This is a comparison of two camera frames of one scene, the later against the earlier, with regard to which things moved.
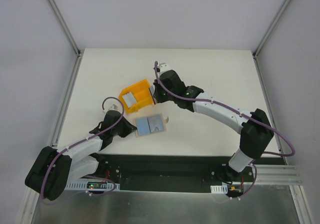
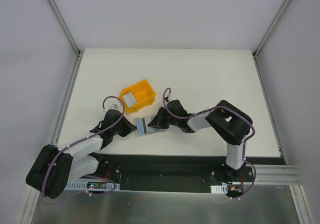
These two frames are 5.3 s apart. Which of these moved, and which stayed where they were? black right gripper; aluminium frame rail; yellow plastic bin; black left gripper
Moved: black right gripper
Stayed: aluminium frame rail; yellow plastic bin; black left gripper
